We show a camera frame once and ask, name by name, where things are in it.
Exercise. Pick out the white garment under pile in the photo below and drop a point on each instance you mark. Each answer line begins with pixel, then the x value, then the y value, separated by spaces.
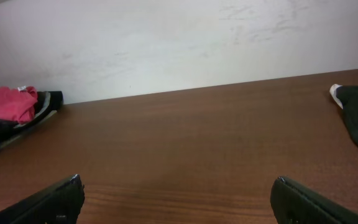
pixel 333 92

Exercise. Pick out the folded beige garment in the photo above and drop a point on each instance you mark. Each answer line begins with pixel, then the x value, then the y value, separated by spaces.
pixel 17 129

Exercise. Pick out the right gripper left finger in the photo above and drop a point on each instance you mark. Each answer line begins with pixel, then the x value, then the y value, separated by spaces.
pixel 61 202

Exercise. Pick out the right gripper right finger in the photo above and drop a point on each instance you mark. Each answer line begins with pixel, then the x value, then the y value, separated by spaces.
pixel 293 203

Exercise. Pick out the red orange t-shirt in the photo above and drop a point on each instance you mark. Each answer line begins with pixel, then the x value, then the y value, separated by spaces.
pixel 17 104

